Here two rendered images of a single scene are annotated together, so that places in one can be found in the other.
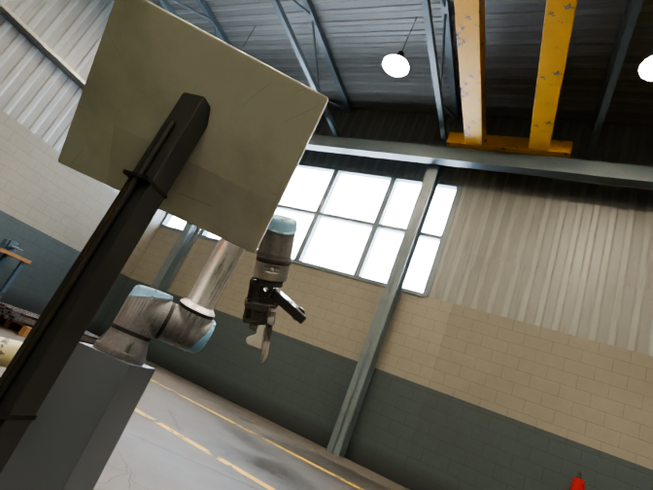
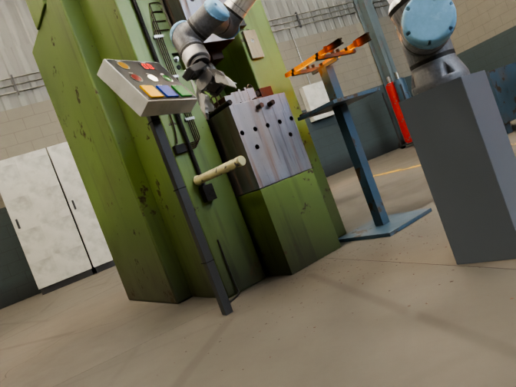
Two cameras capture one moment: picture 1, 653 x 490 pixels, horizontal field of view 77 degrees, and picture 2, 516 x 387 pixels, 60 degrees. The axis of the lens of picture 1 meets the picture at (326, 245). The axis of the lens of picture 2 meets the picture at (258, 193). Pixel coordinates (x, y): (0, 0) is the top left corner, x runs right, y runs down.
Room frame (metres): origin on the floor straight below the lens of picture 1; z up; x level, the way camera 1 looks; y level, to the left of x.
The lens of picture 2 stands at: (2.07, -1.09, 0.53)
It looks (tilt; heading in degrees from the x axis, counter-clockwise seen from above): 2 degrees down; 129
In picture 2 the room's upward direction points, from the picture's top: 21 degrees counter-clockwise
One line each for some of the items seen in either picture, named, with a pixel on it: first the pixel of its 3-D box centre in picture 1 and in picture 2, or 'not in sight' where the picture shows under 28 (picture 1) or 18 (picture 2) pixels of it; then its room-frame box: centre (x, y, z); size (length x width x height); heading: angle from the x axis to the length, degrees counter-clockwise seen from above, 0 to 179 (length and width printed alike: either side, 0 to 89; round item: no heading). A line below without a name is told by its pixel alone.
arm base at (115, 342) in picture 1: (125, 342); (436, 72); (1.66, 0.55, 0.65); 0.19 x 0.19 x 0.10
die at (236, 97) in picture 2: not in sight; (222, 109); (0.45, 0.88, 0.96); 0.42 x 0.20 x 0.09; 163
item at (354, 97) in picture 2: not in sight; (339, 104); (0.93, 1.30, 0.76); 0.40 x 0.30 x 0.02; 74
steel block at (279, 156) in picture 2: not in sight; (245, 151); (0.45, 0.94, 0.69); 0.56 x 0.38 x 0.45; 163
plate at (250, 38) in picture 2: not in sight; (253, 44); (0.61, 1.16, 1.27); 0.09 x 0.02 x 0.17; 73
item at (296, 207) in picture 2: not in sight; (272, 225); (0.45, 0.94, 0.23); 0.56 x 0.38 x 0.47; 163
